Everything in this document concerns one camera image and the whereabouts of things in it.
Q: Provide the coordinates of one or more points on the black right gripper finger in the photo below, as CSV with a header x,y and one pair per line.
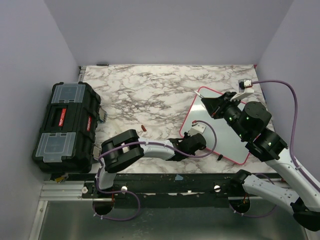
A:
x,y
213,101
211,110

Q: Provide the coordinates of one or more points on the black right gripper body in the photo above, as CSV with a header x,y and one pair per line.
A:
x,y
228,105

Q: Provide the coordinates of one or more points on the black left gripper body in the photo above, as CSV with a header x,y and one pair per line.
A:
x,y
185,136

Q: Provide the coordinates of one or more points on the pink framed whiteboard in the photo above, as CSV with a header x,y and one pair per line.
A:
x,y
228,142

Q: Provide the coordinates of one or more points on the white whiteboard marker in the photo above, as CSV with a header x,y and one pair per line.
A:
x,y
198,94

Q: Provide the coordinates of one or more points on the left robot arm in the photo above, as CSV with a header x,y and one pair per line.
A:
x,y
121,151

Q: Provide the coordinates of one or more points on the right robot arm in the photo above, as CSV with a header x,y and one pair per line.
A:
x,y
302,200

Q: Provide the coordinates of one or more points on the black plastic toolbox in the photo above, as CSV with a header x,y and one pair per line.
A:
x,y
66,139

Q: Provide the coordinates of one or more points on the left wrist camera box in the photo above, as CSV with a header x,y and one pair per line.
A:
x,y
197,128

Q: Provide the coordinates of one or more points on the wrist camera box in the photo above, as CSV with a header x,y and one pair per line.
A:
x,y
245,86
197,128

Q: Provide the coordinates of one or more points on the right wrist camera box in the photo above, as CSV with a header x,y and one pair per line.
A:
x,y
245,86

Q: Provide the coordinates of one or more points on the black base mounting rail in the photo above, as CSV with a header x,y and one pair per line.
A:
x,y
171,190

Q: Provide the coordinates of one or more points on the small black object at wall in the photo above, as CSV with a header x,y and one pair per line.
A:
x,y
102,64

